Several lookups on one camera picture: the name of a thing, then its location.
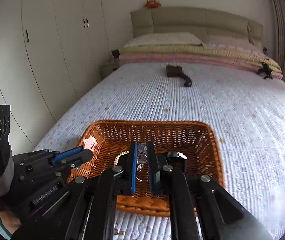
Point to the orange plush toy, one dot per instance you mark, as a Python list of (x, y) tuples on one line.
[(151, 4)]

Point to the pink pillow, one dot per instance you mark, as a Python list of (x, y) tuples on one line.
[(231, 43)]

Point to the small black tripod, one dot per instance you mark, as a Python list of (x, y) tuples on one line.
[(266, 70)]

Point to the white built-in wardrobe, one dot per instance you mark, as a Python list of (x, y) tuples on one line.
[(50, 56)]

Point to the black object on nightstand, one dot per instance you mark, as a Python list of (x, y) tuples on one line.
[(115, 54)]

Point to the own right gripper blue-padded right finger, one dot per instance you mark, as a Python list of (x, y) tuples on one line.
[(200, 208)]

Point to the beige padded headboard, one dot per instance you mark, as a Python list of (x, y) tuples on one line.
[(198, 21)]

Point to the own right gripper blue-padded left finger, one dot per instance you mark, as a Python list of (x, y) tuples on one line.
[(85, 207)]

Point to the brown hairbrush on bed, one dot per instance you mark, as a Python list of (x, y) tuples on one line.
[(177, 71)]

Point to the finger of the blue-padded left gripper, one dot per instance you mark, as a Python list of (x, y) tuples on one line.
[(67, 154)]

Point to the quilted white floral bedspread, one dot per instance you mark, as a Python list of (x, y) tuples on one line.
[(230, 124)]

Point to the pink star hair clip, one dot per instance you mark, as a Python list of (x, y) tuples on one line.
[(89, 143)]

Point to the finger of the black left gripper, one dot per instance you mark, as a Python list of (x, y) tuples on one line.
[(77, 160)]

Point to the white floral pillow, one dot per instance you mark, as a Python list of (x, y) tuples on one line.
[(165, 39)]

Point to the bedside table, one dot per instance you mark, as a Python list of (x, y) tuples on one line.
[(109, 67)]

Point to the folded yellow pink quilts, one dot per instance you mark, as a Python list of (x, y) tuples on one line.
[(185, 53)]

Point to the black wrist watch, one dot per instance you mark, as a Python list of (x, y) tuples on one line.
[(175, 159)]

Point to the person's left hand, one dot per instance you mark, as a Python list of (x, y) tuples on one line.
[(10, 222)]

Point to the silver crystal chain jewelry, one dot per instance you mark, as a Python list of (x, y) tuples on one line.
[(142, 158)]

